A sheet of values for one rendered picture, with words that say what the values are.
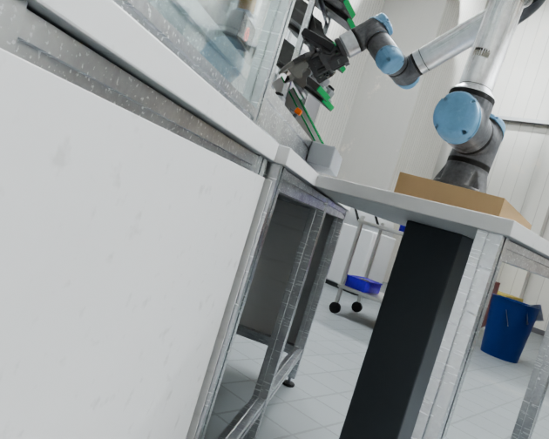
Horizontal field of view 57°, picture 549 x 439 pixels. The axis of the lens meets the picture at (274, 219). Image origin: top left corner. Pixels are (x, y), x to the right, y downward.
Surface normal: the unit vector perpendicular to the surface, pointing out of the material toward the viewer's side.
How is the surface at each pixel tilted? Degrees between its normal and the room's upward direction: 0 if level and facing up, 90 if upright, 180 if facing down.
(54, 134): 90
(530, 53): 90
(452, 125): 93
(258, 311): 90
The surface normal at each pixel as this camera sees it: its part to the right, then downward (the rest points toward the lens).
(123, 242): 0.93, 0.29
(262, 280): -0.22, -0.04
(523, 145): -0.63, -0.17
